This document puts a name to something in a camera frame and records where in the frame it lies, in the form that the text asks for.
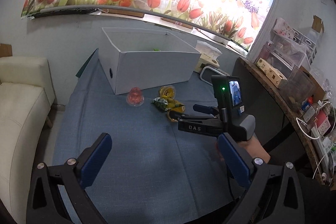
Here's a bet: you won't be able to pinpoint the yellow jelly cup front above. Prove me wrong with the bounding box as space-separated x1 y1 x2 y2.
167 110 185 122

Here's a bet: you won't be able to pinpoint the yellow jelly cup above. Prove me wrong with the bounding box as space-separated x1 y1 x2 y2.
167 110 185 122
159 85 176 99

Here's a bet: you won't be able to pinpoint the yellow green snack pouch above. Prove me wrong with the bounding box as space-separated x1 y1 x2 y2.
151 97 185 113

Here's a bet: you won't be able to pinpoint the yellow jelly cup back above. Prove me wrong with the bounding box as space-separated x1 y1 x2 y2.
159 85 176 99

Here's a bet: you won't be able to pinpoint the red jelly cup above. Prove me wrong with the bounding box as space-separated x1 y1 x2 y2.
126 87 144 106

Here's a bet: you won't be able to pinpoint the person right hand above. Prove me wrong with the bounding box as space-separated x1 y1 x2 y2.
238 136 270 163

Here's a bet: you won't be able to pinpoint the dark wooden side shelf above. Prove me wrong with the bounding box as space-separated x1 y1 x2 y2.
232 57 328 186

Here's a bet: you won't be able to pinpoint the grey rimmed black speaker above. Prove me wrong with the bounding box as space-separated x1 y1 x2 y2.
199 66 230 85

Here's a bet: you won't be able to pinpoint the tissue pack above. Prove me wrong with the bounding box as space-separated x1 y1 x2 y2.
194 40 222 74

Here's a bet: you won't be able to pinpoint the cream patterned small box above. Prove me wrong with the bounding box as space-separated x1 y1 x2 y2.
256 58 287 89

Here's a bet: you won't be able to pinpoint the blue tablecloth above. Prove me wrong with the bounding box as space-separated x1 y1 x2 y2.
53 54 244 223

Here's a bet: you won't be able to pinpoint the grey cardboard box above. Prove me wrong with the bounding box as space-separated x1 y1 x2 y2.
98 27 201 95

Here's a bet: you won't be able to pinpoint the clear plastic drawer organizer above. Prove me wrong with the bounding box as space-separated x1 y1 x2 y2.
258 18 317 77

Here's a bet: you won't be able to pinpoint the cream leather sofa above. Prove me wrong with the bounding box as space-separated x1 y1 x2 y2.
1 56 55 223

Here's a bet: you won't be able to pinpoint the brown cardboard piece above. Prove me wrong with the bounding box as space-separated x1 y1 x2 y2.
0 43 13 58

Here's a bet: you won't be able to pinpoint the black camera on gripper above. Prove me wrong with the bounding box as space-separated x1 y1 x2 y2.
211 75 245 123

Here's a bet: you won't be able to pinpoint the white cables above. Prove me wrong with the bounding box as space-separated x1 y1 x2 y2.
295 100 336 180

